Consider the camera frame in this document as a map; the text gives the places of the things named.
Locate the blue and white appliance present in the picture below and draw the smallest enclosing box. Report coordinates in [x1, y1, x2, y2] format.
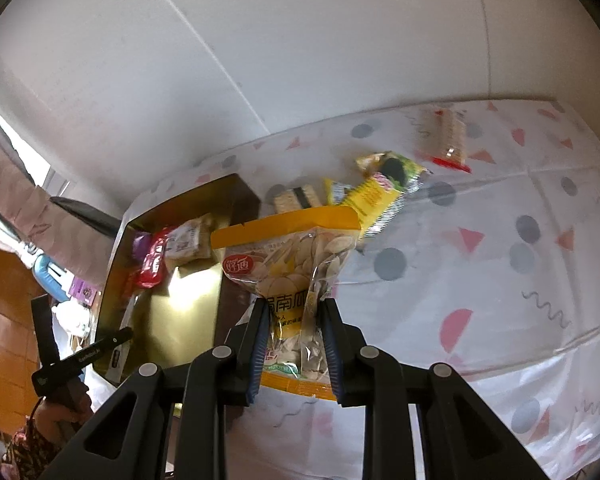
[27, 252, 73, 306]

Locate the small yellow snack packet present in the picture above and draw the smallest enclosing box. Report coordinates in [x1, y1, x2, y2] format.
[322, 177, 353, 207]

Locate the gold tin box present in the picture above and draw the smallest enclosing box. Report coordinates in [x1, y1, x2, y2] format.
[92, 173, 262, 387]

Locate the beige snack packet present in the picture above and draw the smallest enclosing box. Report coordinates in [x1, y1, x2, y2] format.
[166, 214, 216, 263]

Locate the dark floral clothing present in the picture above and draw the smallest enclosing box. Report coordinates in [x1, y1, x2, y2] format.
[0, 415, 86, 480]

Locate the yellow green snack packet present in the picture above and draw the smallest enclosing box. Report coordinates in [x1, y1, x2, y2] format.
[355, 150, 433, 238]

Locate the purple box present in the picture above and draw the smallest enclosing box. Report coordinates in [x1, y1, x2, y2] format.
[69, 282, 100, 306]

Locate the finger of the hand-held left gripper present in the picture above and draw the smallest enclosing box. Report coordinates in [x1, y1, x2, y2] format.
[102, 327, 134, 356]

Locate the pink patterned curtain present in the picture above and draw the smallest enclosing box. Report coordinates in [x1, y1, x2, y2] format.
[0, 105, 56, 261]

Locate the person's left hand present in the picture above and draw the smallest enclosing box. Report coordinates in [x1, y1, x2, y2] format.
[35, 382, 93, 431]

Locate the shiny red foil packet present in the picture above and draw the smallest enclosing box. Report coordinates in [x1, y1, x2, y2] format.
[134, 227, 176, 289]

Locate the white cloth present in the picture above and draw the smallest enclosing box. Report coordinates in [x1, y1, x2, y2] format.
[50, 300, 93, 341]

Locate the patterned white tablecloth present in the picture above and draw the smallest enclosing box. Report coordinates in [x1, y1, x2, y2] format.
[87, 97, 600, 480]

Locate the purple candy packet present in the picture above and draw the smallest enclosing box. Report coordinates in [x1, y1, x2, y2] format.
[131, 232, 153, 261]

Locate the pumpkin seed packet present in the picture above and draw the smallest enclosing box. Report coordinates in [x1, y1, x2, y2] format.
[211, 205, 365, 401]

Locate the small red-ended cracker packet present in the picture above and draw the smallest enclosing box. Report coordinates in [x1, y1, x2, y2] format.
[414, 107, 473, 175]

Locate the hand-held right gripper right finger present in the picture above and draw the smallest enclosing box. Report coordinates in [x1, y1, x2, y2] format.
[315, 299, 573, 480]

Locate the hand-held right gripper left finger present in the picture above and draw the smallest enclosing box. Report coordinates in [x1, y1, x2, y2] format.
[40, 302, 273, 480]

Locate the cracker packet with black band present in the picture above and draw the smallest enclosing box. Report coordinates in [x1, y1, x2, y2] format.
[272, 183, 326, 215]

